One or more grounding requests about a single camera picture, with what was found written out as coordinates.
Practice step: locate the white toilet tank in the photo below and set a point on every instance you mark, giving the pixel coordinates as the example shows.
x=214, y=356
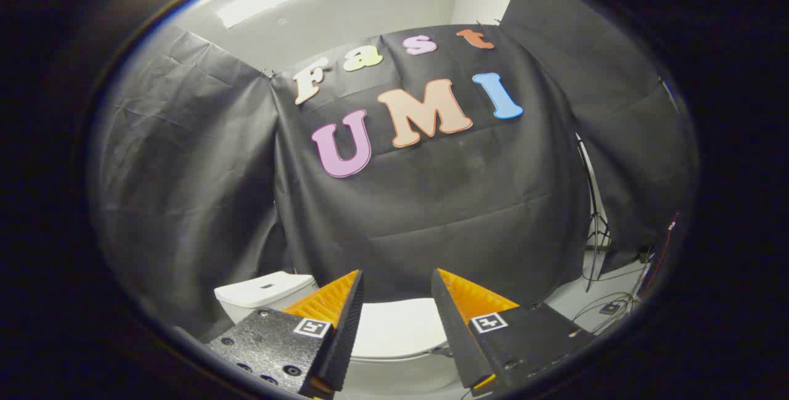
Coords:
x=259, y=292

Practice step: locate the small black adapter box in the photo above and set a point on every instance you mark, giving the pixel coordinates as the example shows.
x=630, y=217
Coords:
x=610, y=309

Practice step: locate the black light stand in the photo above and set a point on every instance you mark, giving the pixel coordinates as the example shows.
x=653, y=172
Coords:
x=595, y=227

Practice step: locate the white toilet bowl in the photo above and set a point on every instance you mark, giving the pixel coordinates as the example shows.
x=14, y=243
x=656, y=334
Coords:
x=394, y=378

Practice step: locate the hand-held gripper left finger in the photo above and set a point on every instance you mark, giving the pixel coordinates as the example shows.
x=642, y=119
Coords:
x=345, y=338

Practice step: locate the plain black backdrop cloth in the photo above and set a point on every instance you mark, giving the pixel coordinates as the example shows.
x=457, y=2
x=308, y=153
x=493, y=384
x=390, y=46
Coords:
x=185, y=190
x=629, y=141

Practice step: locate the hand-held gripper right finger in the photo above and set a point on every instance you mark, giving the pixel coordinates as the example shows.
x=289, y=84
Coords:
x=453, y=338

